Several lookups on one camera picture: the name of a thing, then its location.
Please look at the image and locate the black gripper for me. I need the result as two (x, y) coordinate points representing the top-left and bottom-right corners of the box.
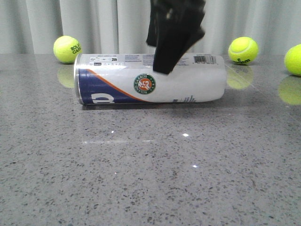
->
(146, 0), (206, 74)

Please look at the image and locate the white blue tennis ball can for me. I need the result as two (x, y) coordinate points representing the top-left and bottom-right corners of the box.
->
(73, 53), (227, 105)

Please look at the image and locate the yellow tennis ball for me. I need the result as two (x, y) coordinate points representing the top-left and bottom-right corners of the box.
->
(53, 36), (82, 64)
(284, 44), (301, 76)
(228, 37), (259, 65)

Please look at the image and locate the yellow tennis ball far left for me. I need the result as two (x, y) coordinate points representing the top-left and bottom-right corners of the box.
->
(53, 36), (82, 64)

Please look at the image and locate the yellow tennis ball far right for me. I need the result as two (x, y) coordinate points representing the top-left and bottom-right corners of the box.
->
(284, 44), (301, 76)

